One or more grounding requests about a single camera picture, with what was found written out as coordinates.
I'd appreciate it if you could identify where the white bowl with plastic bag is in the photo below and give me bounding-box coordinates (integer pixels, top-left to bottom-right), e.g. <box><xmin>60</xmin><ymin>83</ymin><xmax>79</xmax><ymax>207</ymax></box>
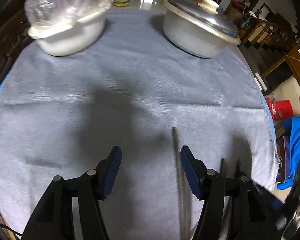
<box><xmin>24</xmin><ymin>0</ymin><xmax>113</xmax><ymax>56</ymax></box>

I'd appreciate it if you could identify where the aluminium pot with lid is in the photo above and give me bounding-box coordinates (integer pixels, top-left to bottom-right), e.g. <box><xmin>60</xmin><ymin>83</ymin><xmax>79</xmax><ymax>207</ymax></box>
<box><xmin>162</xmin><ymin>0</ymin><xmax>241</xmax><ymax>59</ymax></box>

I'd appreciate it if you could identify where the grey table cloth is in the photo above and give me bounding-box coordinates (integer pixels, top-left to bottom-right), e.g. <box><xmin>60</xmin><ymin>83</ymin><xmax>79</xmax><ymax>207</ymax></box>
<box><xmin>0</xmin><ymin>10</ymin><xmax>278</xmax><ymax>239</ymax></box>

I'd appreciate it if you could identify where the dark metal chopstick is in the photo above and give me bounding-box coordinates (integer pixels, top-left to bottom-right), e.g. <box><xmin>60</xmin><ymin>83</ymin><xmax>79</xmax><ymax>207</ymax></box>
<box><xmin>172</xmin><ymin>127</ymin><xmax>191</xmax><ymax>239</ymax></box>

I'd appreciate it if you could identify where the blue garment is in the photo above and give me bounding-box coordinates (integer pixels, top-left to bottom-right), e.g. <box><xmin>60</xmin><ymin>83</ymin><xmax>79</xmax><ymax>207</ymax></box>
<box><xmin>277</xmin><ymin>117</ymin><xmax>300</xmax><ymax>190</ymax></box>

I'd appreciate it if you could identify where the red plastic stool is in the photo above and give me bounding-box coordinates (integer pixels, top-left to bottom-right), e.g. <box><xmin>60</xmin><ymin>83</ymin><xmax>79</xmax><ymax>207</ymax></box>
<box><xmin>266</xmin><ymin>98</ymin><xmax>294</xmax><ymax>121</ymax></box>

